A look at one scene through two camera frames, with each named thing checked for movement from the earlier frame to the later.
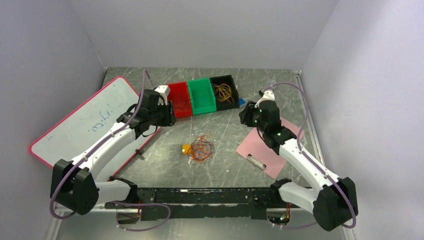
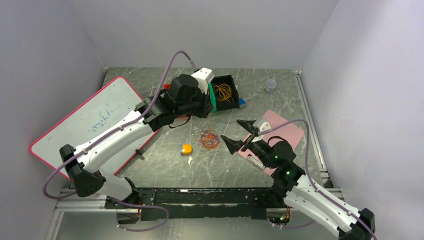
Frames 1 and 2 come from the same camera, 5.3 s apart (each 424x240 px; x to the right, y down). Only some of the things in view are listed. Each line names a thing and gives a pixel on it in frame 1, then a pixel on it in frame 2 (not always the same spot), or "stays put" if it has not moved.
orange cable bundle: x=201 y=149 -> x=209 y=139
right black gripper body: x=251 y=117 -> x=260 y=148
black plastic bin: x=226 y=95 stays put
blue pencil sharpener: x=242 y=102 stays put
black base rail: x=203 y=203 stays put
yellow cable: x=224 y=92 stays put
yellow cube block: x=186 y=149 stays put
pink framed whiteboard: x=117 y=100 stays put
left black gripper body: x=162 y=116 -> x=199 y=106
